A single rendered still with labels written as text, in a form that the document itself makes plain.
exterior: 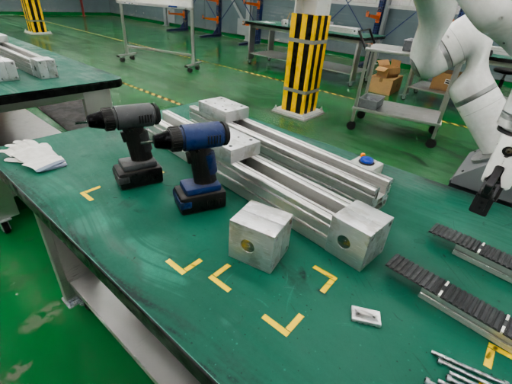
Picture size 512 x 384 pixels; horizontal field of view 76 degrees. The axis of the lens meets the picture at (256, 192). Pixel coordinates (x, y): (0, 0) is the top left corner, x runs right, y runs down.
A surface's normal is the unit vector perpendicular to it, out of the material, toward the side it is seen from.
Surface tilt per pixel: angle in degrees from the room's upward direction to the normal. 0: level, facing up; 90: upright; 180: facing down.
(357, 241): 90
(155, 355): 0
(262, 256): 90
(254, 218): 0
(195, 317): 0
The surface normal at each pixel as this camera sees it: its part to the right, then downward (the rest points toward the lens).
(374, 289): 0.07, -0.85
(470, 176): -0.64, 0.36
